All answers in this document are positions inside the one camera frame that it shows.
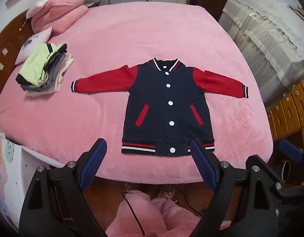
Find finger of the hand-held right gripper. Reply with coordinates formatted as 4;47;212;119
279;139;304;165
246;155;304;203

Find wooden headboard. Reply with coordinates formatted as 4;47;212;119
0;10;35;104

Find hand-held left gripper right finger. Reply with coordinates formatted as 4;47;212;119
190;138;278;237

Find folded pink quilt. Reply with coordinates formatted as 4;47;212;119
31;0;89;37

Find wooden chair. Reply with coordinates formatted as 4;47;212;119
267;80;304;141

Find black cable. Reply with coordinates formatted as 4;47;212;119
121;191;146;235

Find lace-covered sofa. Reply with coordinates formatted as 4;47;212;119
218;0;304;102

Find navy and red baseball jacket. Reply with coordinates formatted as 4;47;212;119
71;58;248;156

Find floral slipper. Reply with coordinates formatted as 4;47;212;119
155;185;177;202

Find stack of folded clothes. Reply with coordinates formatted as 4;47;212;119
16;43;75;97

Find person's pink fleece pants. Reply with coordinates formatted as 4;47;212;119
105;190;231;237

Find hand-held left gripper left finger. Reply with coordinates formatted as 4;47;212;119
19;138;108;237

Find white printed pillow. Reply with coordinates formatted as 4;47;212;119
15;27;53;66

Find pink fleece bed blanket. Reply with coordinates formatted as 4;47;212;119
0;2;272;185

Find white cartoon printed sheet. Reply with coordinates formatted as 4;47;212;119
0;126;66;228

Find black round can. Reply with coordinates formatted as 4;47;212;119
281;160;292;182

